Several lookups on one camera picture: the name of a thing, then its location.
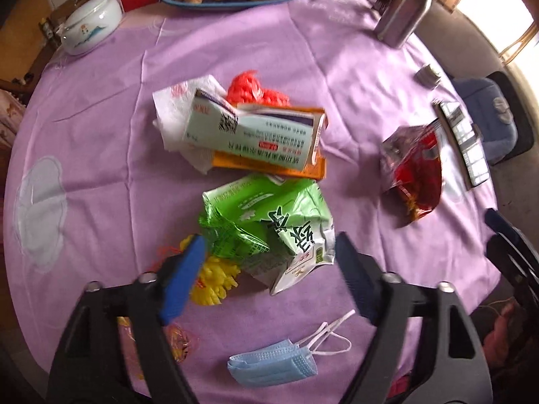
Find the purple tablecloth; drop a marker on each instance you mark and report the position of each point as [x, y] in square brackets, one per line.
[105, 134]

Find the red foam fruit net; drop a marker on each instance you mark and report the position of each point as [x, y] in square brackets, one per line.
[246, 86]

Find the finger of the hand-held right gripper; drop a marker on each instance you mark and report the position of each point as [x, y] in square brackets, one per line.
[507, 265]
[511, 233]

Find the person's right forearm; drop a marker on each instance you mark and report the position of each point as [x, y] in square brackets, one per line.
[522, 374]

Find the clear candy wrapper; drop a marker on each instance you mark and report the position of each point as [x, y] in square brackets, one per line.
[183, 343]

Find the person's right hand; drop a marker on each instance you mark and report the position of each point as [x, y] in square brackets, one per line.
[501, 336]

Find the white green medicine box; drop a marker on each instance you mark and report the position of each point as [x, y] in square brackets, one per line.
[261, 134]

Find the tall wooden chair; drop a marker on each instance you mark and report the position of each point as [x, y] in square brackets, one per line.
[518, 42]

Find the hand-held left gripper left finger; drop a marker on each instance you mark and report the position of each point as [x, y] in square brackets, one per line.
[185, 277]

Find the yellow foam fruit net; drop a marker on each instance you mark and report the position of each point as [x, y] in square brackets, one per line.
[210, 282]

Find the steel bottle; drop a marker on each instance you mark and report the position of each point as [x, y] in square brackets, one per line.
[404, 12]

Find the green drink carton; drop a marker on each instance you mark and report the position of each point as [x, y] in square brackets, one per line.
[261, 206]

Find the blue face mask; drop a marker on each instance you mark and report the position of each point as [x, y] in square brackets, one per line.
[269, 366]

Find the blue seat cushion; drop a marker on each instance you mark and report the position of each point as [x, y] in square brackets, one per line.
[488, 113]

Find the red snack bag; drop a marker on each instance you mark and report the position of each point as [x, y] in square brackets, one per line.
[417, 176]

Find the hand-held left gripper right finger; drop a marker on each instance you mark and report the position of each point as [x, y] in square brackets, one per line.
[358, 282]

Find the white ceramic jar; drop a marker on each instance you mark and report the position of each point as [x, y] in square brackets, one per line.
[90, 29]

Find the white tissue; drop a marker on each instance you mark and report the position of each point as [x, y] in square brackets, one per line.
[172, 109]

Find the black chair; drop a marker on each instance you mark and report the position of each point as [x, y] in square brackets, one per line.
[522, 109]

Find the orange medicine box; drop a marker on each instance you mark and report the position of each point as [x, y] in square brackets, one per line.
[273, 170]

